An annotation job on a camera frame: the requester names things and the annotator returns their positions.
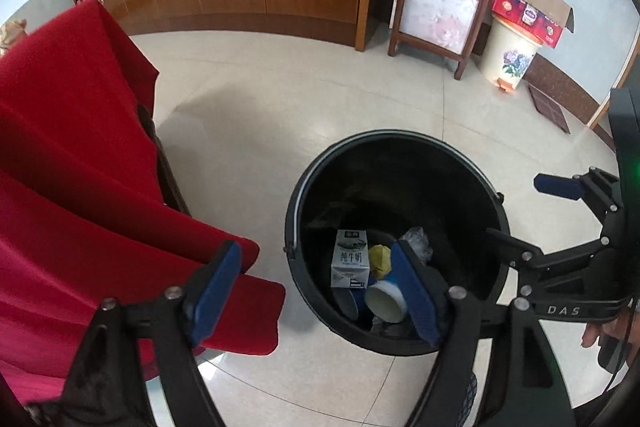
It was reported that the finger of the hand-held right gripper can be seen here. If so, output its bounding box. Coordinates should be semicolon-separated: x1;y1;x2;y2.
533;166;624;239
486;227;612;289

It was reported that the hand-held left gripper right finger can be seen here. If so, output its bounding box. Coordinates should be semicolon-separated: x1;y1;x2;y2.
390;241;573;427

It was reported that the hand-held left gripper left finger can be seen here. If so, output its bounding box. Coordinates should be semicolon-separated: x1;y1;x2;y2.
62;241;243;427

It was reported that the blue paper cup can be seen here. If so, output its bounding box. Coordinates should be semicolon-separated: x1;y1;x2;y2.
337;272;408;325

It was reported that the yellow cloth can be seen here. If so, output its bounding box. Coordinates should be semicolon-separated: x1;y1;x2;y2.
368;244;393;280

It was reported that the clear plastic bag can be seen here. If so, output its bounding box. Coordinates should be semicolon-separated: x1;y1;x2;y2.
398;227;433;265

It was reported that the green white milk carton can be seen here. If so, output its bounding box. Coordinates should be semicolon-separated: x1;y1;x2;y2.
330;229;371;290

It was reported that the black plastic bucket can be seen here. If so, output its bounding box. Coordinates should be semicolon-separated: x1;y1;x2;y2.
283;129;512;356

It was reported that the person's right hand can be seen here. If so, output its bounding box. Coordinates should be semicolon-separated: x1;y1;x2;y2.
581;301;640;350

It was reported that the brown floor mat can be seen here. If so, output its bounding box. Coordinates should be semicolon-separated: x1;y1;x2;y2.
527;84;572;135

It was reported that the blue patterned slipper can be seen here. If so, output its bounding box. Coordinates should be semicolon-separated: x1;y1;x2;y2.
452;374;479;427

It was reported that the cream floral pedal bin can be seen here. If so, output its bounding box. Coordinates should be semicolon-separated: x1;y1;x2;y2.
480;14;543;94

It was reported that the red cardboard box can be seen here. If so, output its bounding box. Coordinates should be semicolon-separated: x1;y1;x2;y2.
491;0;576;48

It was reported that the red tablecloth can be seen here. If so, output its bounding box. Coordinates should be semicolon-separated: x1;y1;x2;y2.
0;0;287;408

